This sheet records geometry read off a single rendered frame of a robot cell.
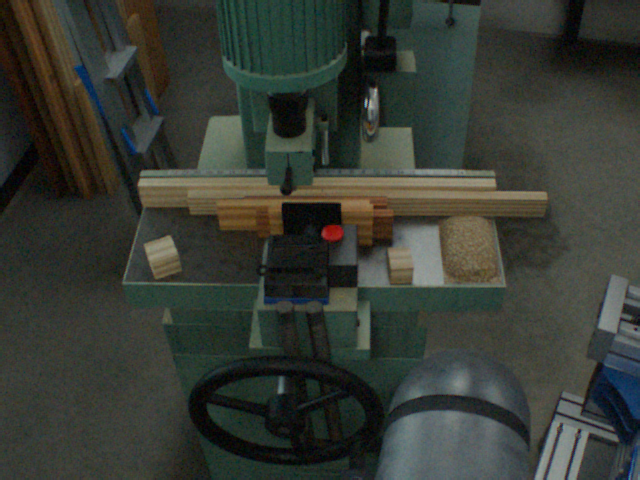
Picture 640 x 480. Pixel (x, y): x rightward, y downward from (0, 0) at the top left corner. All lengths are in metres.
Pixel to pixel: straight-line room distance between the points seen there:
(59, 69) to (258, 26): 1.60
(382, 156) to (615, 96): 1.93
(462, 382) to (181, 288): 0.69
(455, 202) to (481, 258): 0.12
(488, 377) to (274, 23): 0.55
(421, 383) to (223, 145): 1.07
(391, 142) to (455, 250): 0.45
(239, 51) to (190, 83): 2.27
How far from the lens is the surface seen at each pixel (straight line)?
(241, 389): 1.39
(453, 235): 1.18
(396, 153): 1.53
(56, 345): 2.35
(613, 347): 1.35
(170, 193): 1.28
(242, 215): 1.21
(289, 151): 1.11
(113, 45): 2.10
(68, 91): 2.54
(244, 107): 1.35
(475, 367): 0.58
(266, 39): 0.96
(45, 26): 2.43
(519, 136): 2.95
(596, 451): 1.85
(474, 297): 1.17
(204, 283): 1.17
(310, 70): 0.99
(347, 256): 1.03
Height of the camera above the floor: 1.77
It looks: 46 degrees down
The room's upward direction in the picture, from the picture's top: 2 degrees counter-clockwise
